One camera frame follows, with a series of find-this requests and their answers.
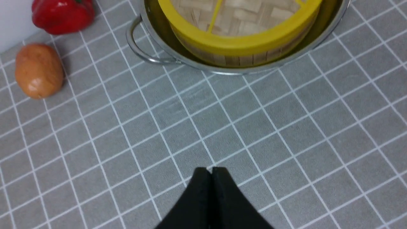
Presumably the woven bamboo steamer lid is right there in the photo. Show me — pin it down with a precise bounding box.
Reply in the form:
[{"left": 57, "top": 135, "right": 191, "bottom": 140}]
[{"left": 158, "top": 0, "right": 322, "bottom": 56}]

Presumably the red bell pepper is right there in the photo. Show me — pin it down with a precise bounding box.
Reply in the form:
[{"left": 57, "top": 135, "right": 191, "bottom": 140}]
[{"left": 31, "top": 0, "right": 95, "bottom": 35}]

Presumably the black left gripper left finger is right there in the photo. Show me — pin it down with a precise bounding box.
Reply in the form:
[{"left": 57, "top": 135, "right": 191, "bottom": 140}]
[{"left": 156, "top": 168, "right": 212, "bottom": 229}]

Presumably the stainless steel pot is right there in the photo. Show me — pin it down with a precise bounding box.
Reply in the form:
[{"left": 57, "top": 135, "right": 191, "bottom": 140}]
[{"left": 126, "top": 0, "right": 351, "bottom": 76}]

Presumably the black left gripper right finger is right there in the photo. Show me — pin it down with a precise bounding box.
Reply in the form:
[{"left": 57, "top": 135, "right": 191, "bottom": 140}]
[{"left": 212, "top": 167, "right": 273, "bottom": 229}]

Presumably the brown potato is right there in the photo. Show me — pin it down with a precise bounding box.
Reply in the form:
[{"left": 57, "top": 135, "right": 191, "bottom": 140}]
[{"left": 15, "top": 43, "right": 64, "bottom": 100}]

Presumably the bamboo steamer basket yellow rim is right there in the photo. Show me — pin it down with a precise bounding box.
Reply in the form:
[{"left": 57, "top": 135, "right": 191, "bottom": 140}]
[{"left": 174, "top": 19, "right": 323, "bottom": 68}]

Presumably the grey checked tablecloth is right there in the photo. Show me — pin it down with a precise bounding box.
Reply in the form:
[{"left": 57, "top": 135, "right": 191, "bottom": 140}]
[{"left": 0, "top": 0, "right": 407, "bottom": 229}]

